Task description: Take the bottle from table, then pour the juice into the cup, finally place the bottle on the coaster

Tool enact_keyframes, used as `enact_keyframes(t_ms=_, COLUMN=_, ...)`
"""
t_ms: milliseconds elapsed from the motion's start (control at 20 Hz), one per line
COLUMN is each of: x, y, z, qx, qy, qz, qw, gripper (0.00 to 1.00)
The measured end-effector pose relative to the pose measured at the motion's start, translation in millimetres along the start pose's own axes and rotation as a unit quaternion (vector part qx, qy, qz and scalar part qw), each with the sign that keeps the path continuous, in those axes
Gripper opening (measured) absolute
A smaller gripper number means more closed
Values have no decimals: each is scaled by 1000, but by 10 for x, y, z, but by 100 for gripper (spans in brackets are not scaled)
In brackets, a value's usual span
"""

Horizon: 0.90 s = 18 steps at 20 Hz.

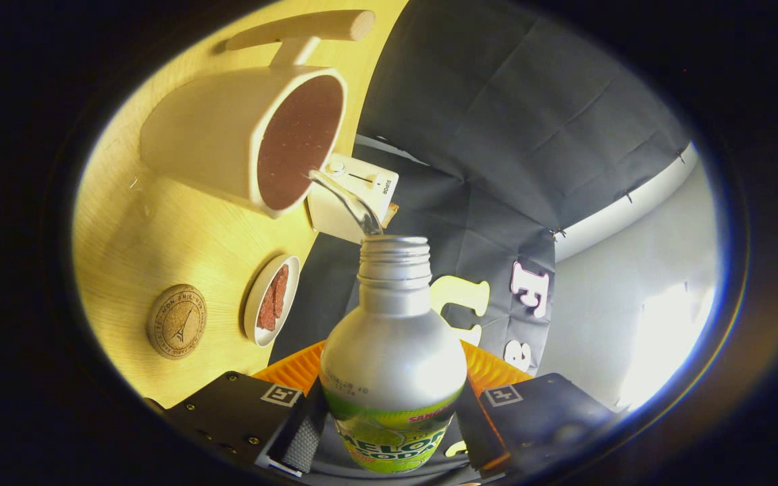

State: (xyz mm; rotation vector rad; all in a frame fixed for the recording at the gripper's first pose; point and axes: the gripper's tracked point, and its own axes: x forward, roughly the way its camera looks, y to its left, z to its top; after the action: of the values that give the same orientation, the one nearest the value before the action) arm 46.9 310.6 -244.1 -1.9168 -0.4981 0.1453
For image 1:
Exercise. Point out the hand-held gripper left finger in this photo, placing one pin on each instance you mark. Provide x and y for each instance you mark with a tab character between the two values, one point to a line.
227	412

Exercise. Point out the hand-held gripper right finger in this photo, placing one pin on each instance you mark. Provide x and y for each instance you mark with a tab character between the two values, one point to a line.
551	412

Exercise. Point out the round cork coaster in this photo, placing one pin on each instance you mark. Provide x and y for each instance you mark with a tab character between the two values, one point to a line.
176	322

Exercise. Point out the silver bottle with green label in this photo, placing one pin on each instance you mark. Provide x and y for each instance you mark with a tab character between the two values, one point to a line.
392	351

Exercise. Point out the white oval plate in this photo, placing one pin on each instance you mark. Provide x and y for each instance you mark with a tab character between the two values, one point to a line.
254	317

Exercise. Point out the red meat strip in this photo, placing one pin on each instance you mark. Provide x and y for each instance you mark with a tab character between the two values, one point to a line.
267	312
281	290

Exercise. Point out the wooden table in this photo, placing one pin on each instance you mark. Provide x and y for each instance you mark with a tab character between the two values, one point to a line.
132	250

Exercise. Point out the white toaster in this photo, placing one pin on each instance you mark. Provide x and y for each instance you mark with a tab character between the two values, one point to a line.
331	216

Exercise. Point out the toast slice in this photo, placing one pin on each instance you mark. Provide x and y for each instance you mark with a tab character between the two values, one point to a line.
391	214

